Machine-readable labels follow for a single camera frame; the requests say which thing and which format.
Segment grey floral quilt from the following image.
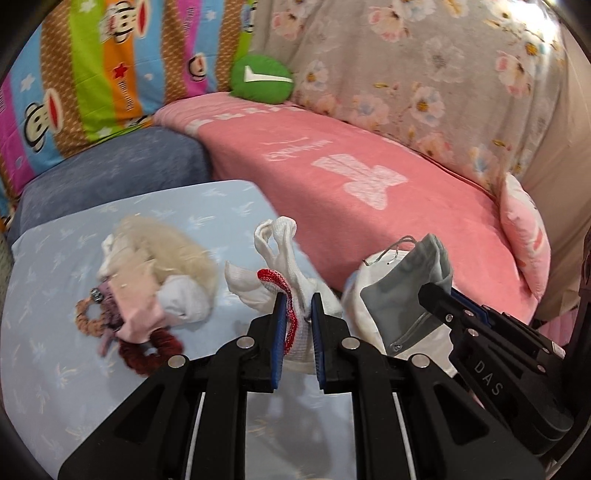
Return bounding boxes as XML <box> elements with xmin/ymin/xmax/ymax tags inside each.
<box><xmin>250</xmin><ymin>0</ymin><xmax>567</xmax><ymax>193</ymax></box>

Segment white sock with red trim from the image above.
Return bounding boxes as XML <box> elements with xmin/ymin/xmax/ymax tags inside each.
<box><xmin>224</xmin><ymin>216</ymin><xmax>342</xmax><ymax>374</ymax></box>

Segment white cloth under fur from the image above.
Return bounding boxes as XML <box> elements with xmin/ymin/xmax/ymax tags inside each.
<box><xmin>101</xmin><ymin>234</ymin><xmax>115</xmax><ymax>267</ymax></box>

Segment brown braided hair tie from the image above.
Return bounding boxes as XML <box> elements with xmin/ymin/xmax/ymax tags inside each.
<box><xmin>74</xmin><ymin>297</ymin><xmax>112</xmax><ymax>338</ymax></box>

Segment colourful striped monkey quilt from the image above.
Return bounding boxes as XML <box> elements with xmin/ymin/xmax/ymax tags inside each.
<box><xmin>1</xmin><ymin>1</ymin><xmax>257</xmax><ymax>229</ymax></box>

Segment white lined trash bin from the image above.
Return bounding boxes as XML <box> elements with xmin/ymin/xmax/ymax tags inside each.
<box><xmin>342</xmin><ymin>250</ymin><xmax>457</xmax><ymax>376</ymax></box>

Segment cream fluffy fur piece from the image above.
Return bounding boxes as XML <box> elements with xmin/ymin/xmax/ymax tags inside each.
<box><xmin>97</xmin><ymin>215</ymin><xmax>218</xmax><ymax>300</ymax></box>

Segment green round check-mark cushion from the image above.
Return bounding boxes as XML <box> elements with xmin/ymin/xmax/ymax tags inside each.
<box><xmin>229</xmin><ymin>54</ymin><xmax>294</xmax><ymax>105</ymax></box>

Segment pink towel blanket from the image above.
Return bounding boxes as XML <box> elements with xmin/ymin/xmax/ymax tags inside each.
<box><xmin>153</xmin><ymin>93</ymin><xmax>538</xmax><ymax>322</ymax></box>

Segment grey fabric pouch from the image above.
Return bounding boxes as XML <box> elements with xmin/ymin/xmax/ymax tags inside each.
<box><xmin>354</xmin><ymin>234</ymin><xmax>453</xmax><ymax>356</ymax></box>

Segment mauve ribbon hair tie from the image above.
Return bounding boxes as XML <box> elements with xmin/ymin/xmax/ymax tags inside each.
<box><xmin>97</xmin><ymin>280</ymin><xmax>125</xmax><ymax>358</ymax></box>

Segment grey white sock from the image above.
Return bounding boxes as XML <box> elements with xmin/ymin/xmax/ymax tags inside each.
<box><xmin>156</xmin><ymin>275</ymin><xmax>212</xmax><ymax>327</ymax></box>

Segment light pink cloth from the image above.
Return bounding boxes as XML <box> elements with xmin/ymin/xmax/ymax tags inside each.
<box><xmin>108</xmin><ymin>259</ymin><xmax>166</xmax><ymax>344</ymax></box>

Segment dark blue plush pillow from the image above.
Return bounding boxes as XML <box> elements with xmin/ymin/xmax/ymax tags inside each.
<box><xmin>7</xmin><ymin>126</ymin><xmax>212</xmax><ymax>244</ymax></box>

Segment small pink cartoon pillow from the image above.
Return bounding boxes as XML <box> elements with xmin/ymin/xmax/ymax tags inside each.
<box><xmin>499</xmin><ymin>173</ymin><xmax>551</xmax><ymax>301</ymax></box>

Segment dark red velvet scrunchie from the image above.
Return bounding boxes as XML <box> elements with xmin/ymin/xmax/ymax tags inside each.
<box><xmin>118</xmin><ymin>328</ymin><xmax>184</xmax><ymax>376</ymax></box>

